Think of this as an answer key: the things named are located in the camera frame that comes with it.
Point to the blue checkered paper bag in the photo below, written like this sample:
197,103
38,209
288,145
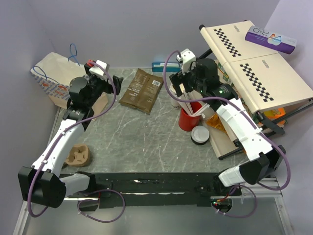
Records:
54,74

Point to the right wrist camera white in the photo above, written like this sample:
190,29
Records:
186,58

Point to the brown coffee bean pouch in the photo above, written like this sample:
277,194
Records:
142,92

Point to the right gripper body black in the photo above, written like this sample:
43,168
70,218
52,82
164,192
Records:
189,80

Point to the teal blue box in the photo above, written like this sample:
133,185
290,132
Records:
170,67

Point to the brown pulp cup carrier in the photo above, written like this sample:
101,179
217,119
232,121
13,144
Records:
79,156

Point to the green snack boxes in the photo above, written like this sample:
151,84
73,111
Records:
224,78

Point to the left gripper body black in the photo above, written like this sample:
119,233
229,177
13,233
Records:
97,85

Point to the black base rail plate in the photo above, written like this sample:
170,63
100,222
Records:
155,189

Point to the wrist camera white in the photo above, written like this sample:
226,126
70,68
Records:
95,70
186,58

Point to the cream checkered tiered shelf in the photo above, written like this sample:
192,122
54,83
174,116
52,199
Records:
263,78

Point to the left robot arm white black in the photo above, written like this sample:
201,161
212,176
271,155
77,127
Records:
41,183

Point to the orange snack packet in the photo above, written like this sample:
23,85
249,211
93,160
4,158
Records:
216,123

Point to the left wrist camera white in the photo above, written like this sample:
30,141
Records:
95,70

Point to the red cup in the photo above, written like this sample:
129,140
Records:
186,122

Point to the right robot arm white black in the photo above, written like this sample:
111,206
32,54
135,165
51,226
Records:
263,155

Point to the purple white box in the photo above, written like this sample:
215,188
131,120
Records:
271,40

